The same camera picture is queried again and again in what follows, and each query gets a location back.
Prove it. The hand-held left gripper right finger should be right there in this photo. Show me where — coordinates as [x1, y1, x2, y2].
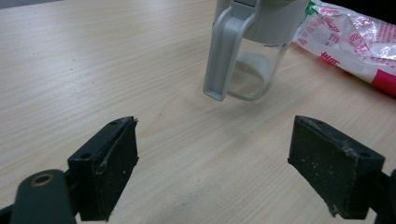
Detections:
[287, 115, 387, 220]

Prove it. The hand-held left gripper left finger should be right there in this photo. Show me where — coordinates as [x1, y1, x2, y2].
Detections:
[67, 116, 140, 222]

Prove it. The white and pink plastic bag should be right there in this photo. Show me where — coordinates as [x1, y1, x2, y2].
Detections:
[292, 0, 396, 98]

